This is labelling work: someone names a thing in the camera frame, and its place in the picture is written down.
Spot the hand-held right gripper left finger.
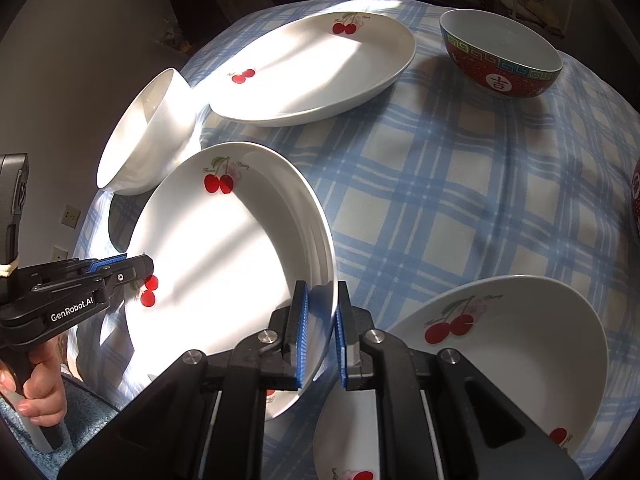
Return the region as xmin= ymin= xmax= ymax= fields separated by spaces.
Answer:
xmin=57 ymin=280 xmax=313 ymax=480

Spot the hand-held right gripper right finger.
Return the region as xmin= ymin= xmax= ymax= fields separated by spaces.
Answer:
xmin=334 ymin=280 xmax=586 ymax=480

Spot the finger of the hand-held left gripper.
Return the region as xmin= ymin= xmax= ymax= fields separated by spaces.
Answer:
xmin=31 ymin=254 xmax=156 ymax=311
xmin=20 ymin=255 xmax=131 ymax=281

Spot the white cherry print plate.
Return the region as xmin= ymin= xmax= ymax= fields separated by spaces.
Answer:
xmin=312 ymin=389 xmax=391 ymax=480
xmin=207 ymin=11 xmax=417 ymax=128
xmin=124 ymin=141 xmax=336 ymax=422
xmin=387 ymin=275 xmax=610 ymax=458

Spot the white bowl red logo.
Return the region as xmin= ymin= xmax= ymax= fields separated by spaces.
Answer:
xmin=96 ymin=67 xmax=201 ymax=195

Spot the person's left hand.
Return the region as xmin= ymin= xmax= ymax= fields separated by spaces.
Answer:
xmin=0 ymin=342 xmax=67 ymax=427

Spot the blue textured cloth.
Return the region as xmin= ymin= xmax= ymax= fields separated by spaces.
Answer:
xmin=60 ymin=375 xmax=121 ymax=428

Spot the blue plaid blanket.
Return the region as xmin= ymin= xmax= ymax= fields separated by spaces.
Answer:
xmin=70 ymin=0 xmax=640 ymax=480

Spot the red patterned bowl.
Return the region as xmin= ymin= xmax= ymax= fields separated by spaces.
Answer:
xmin=629 ymin=160 xmax=640 ymax=241
xmin=439 ymin=8 xmax=564 ymax=102

